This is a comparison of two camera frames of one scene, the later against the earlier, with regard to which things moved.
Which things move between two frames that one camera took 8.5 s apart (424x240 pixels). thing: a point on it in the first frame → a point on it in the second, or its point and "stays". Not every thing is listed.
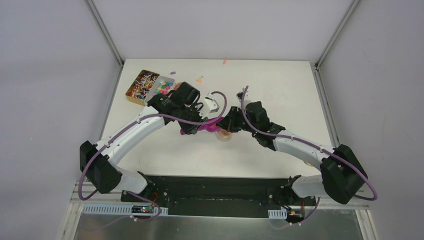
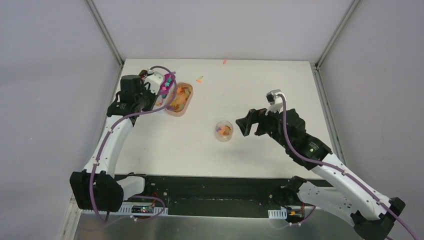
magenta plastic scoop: (212, 127) → (166, 83)
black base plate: (198, 196) stays
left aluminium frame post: (92, 7) stays
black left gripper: (191, 122) → (154, 98)
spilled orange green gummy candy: (199, 80) stays
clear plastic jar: (224, 135) stays
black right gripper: (228, 122) → (254, 116)
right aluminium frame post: (353, 5) stays
